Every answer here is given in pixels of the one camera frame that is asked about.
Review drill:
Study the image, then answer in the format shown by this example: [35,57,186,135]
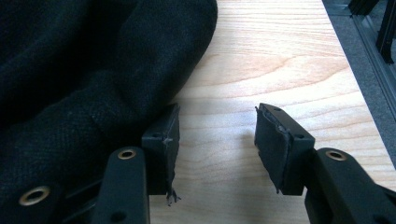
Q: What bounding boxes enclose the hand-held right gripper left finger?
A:
[91,103,182,224]

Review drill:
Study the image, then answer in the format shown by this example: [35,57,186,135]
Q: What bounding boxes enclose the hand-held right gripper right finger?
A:
[253,103,396,224]

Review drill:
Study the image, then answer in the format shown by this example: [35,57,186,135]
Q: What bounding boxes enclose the black cloth garment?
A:
[0,0,219,224]

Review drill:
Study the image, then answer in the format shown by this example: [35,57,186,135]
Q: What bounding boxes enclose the black metal stand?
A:
[347,0,396,65]

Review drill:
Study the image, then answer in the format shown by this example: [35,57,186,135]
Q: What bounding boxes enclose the black metal frame rail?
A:
[350,14,396,125]

